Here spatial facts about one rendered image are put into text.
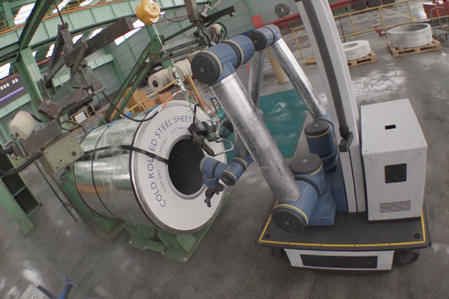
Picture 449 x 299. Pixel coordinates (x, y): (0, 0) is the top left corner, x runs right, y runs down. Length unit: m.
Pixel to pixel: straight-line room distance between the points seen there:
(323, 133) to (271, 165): 0.72
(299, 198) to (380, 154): 0.48
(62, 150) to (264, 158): 0.94
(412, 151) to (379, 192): 0.32
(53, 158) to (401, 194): 1.79
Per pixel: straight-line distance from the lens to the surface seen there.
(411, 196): 1.56
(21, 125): 1.16
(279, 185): 1.22
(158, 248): 2.70
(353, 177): 1.58
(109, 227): 3.64
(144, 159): 1.86
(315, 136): 1.79
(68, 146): 1.23
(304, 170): 1.43
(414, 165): 1.41
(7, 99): 15.90
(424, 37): 6.63
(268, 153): 1.14
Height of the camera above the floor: 1.66
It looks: 20 degrees down
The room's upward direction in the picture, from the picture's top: 24 degrees counter-clockwise
